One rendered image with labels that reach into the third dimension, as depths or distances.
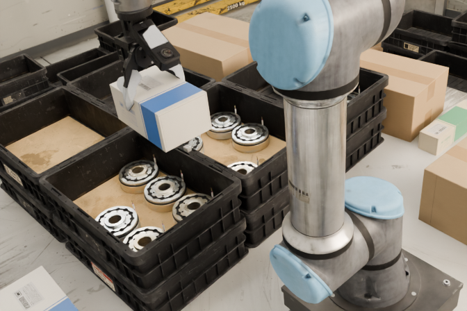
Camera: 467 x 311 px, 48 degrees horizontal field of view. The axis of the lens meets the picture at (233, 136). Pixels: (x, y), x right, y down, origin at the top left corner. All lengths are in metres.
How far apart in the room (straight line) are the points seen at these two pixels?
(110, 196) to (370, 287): 0.67
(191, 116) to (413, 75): 0.85
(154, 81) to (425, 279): 0.69
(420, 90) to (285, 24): 1.05
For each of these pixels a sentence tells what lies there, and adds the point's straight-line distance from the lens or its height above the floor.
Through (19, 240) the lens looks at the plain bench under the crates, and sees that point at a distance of 1.54.
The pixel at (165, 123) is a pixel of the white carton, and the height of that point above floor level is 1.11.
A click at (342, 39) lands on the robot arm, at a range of 0.63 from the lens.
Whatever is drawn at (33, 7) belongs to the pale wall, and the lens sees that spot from 4.54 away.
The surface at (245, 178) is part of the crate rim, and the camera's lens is 1.16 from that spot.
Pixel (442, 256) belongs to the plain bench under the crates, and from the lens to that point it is 1.33.
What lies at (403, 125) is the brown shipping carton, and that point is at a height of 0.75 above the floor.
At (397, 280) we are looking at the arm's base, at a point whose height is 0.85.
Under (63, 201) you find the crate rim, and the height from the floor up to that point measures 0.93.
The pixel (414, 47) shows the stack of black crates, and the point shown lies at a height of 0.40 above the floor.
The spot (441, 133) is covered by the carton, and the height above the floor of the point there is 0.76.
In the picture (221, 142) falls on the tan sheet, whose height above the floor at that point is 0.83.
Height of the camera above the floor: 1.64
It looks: 33 degrees down
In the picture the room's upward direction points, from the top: 7 degrees counter-clockwise
